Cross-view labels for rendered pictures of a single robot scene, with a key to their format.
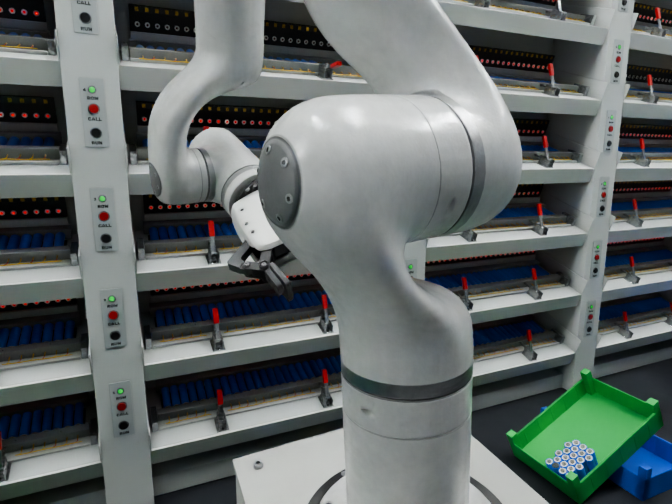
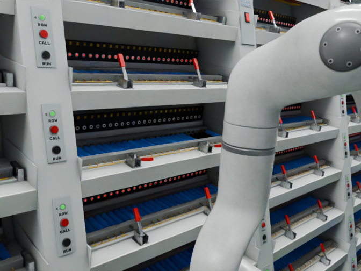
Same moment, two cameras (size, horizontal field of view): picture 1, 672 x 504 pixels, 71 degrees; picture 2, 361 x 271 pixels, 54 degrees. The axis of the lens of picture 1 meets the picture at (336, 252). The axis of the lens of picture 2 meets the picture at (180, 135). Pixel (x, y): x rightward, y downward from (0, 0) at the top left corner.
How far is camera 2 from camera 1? 0.53 m
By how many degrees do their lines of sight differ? 19
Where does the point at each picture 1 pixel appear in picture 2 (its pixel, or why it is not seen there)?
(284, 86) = (186, 165)
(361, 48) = not seen: outside the picture
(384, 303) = not seen: outside the picture
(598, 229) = (348, 207)
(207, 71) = (246, 225)
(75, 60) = (49, 186)
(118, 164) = (82, 263)
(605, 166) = (346, 167)
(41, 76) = (21, 206)
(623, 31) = not seen: hidden behind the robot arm
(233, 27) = (263, 191)
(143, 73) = (97, 182)
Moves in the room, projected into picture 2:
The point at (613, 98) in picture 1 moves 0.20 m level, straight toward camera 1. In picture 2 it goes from (343, 126) to (355, 127)
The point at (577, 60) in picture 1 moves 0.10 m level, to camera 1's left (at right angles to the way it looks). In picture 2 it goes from (317, 102) to (300, 104)
